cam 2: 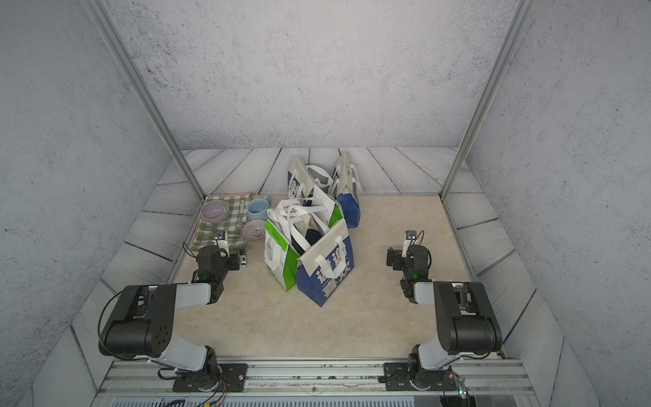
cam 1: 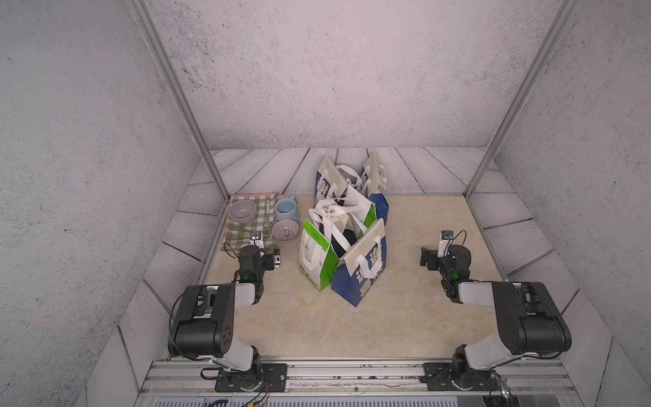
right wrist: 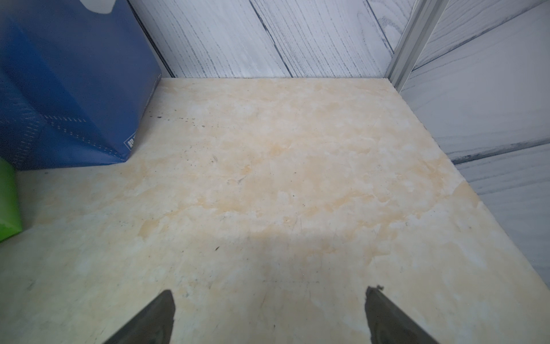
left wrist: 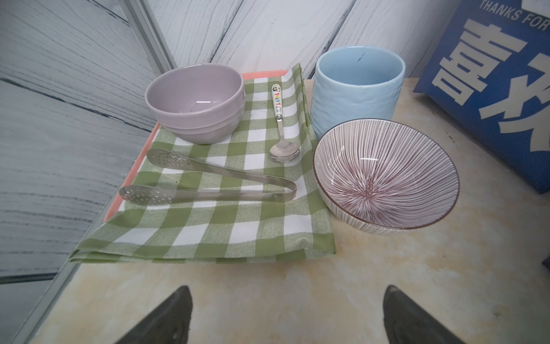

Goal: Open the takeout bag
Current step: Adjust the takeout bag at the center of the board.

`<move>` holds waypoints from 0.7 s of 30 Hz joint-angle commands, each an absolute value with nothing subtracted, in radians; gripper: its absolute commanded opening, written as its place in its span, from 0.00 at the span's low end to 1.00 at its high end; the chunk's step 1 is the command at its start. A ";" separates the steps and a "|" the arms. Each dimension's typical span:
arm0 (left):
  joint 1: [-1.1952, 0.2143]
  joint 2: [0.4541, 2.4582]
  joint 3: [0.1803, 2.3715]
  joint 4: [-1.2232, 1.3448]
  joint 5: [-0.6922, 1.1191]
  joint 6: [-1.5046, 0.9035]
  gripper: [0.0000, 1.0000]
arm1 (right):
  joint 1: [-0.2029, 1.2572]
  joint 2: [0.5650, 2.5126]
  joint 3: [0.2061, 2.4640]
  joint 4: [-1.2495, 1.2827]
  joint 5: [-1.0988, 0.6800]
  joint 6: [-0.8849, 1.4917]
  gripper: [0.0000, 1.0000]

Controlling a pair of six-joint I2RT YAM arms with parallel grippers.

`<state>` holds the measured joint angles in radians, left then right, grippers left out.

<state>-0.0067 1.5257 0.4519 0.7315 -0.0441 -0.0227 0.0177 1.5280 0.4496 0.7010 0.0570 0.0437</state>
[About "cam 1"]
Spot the blue mug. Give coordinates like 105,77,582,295
275,196,300,223

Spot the aluminium frame post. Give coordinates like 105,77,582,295
126,0,231,202
464,0,579,202

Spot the right aluminium frame post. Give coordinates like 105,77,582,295
464,0,579,202

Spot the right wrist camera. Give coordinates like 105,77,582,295
437,230,455,258

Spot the back left blue bag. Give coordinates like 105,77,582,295
315,156,361,204

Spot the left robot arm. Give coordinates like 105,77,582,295
168,245,281,380

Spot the green checkered cloth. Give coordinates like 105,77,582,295
222,193,277,251

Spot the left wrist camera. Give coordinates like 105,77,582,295
249,231,264,249

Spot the blue beige takeout bag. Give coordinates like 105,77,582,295
331,219,388,307

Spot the back right blue bag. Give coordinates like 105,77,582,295
359,152,389,224

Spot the green white bag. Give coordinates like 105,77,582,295
315,186,377,237
299,209,339,291

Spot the purple bowl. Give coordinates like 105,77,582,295
229,199,258,224

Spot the pink patterned bowl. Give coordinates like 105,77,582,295
271,219,301,244

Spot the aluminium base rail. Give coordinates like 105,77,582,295
135,357,583,406

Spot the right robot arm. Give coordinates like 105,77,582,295
420,244,571,391

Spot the left aluminium frame post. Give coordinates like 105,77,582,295
126,0,231,202

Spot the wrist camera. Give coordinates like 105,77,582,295
249,231,264,249
437,230,455,258

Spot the navy beige bag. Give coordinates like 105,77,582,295
320,215,366,259

